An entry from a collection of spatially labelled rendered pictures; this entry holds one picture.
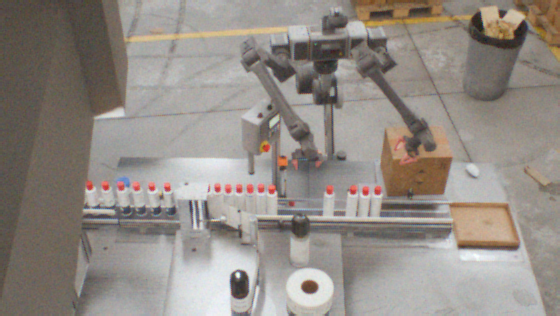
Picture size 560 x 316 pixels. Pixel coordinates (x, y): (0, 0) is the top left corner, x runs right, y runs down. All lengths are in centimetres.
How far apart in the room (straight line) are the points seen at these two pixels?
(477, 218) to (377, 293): 72
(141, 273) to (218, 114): 236
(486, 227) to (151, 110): 296
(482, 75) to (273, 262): 294
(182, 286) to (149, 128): 239
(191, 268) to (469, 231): 138
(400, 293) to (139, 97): 316
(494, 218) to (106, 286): 193
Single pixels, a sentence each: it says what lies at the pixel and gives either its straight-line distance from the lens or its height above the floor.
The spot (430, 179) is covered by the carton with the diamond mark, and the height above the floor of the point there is 97.
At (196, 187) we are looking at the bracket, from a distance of 319.
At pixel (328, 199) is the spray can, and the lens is 329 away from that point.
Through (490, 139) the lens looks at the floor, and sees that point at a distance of 540.
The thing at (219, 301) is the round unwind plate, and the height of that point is 89.
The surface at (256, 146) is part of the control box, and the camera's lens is 308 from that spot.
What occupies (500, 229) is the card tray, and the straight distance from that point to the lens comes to 358.
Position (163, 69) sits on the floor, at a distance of 595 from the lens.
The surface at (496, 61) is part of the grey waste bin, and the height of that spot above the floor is 40.
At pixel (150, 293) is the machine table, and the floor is 83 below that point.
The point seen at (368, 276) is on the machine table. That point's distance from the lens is 325.
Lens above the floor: 339
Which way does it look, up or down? 43 degrees down
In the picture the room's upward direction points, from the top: straight up
